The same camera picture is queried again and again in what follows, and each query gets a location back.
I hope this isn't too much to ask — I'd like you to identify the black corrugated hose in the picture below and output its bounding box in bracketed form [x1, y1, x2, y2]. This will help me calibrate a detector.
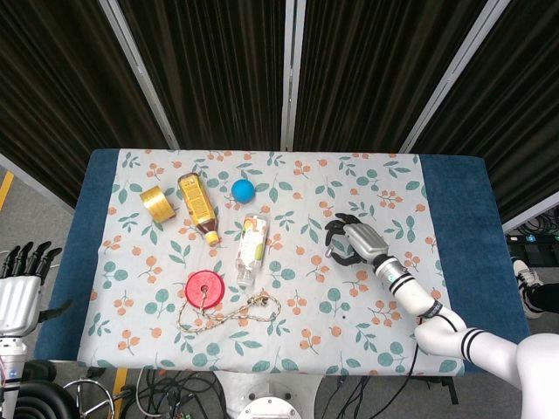
[12, 382, 80, 419]

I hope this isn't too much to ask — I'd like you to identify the blue table cover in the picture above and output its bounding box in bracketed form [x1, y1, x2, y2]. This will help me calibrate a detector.
[33, 148, 532, 375]

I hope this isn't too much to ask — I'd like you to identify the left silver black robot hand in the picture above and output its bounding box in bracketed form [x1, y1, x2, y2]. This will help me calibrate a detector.
[0, 241, 73, 338]

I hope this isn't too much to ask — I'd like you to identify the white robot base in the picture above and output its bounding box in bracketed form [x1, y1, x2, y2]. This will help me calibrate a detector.
[212, 370, 325, 419]

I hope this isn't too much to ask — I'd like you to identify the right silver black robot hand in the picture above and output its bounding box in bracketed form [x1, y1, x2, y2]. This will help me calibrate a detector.
[323, 212, 390, 268]

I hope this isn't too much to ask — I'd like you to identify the red plastic disc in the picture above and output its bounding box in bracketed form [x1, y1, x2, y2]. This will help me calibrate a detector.
[184, 270, 227, 312]

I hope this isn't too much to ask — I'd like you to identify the black trouser leg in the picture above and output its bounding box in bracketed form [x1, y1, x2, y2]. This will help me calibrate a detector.
[526, 282, 559, 317]

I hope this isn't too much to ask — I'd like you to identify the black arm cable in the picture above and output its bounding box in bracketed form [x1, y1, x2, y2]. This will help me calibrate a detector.
[407, 312, 459, 377]

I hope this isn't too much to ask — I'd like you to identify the blue ball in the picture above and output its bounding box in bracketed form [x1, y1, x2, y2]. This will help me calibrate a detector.
[231, 178, 257, 204]

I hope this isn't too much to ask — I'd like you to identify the aluminium partition post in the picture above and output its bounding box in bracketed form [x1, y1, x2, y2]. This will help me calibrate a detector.
[97, 0, 181, 150]
[279, 0, 307, 152]
[398, 0, 513, 155]

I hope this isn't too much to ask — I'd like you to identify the dark pleated partition panel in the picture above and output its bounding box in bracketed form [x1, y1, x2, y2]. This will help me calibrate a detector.
[118, 0, 290, 152]
[292, 0, 488, 153]
[0, 0, 172, 210]
[410, 0, 559, 224]

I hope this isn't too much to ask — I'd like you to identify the braided beige rope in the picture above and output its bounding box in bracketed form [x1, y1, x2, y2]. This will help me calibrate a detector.
[176, 287, 283, 337]

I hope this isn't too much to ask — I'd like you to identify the amber tea bottle yellow label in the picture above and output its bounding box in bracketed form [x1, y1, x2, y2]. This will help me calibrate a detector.
[177, 173, 223, 247]

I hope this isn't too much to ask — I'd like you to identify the floral white tablecloth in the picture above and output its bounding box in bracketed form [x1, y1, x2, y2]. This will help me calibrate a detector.
[77, 148, 466, 378]

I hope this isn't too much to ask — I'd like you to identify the white black sneaker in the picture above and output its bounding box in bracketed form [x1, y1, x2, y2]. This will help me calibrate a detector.
[510, 257, 545, 319]

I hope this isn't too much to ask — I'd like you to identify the gold tape roll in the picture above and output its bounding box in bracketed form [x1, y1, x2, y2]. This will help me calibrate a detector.
[139, 184, 178, 223]

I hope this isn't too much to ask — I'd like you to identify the clear bottle white label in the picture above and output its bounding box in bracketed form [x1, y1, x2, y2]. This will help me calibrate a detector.
[235, 212, 270, 288]

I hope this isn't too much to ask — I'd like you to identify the tangled black cable bundle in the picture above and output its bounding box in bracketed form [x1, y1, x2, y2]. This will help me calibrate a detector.
[114, 367, 222, 419]

